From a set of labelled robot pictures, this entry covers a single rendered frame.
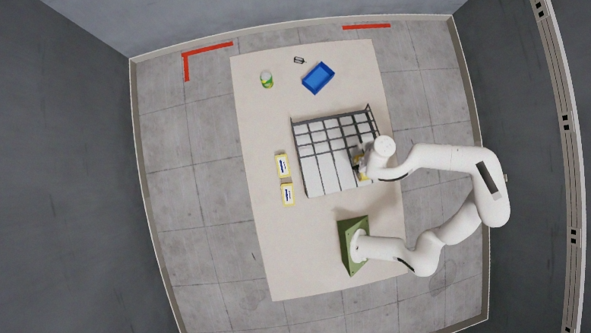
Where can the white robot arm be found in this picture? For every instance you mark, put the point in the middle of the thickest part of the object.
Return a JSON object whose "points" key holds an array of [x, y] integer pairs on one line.
{"points": [[490, 205]]}

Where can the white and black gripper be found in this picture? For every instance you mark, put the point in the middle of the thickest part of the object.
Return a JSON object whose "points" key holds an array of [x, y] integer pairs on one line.
{"points": [[361, 165]]}

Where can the green and yellow drink can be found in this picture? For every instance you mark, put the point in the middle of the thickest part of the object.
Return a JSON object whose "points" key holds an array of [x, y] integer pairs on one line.
{"points": [[266, 78]]}

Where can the blue open tray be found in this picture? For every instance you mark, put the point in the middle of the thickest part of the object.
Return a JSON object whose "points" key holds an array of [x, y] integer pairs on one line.
{"points": [[318, 77]]}

